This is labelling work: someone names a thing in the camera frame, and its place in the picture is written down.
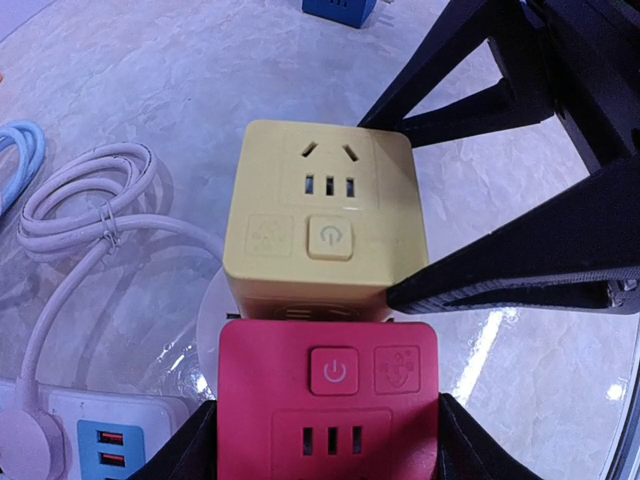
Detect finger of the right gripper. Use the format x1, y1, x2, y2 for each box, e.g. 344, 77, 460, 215
387, 159, 639, 315

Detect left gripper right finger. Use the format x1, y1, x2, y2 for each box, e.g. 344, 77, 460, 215
437, 393, 541, 480

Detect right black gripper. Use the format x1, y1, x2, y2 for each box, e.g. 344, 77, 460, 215
357, 0, 640, 174

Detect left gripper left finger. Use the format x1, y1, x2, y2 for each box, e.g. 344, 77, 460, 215
129, 400, 217, 480

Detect red cube socket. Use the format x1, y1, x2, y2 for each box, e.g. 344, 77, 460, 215
217, 320, 439, 479

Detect blue cube socket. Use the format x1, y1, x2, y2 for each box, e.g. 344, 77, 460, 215
302, 0, 377, 29

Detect yellow cube socket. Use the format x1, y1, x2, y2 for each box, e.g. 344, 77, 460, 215
223, 120, 428, 322

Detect white round socket base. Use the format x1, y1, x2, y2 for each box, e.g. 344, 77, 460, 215
196, 268, 241, 398

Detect white power strip blue USB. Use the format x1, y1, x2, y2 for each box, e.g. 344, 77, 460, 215
1, 379, 190, 479

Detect pinkish white cable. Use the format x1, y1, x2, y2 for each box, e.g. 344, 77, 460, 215
0, 142, 226, 480

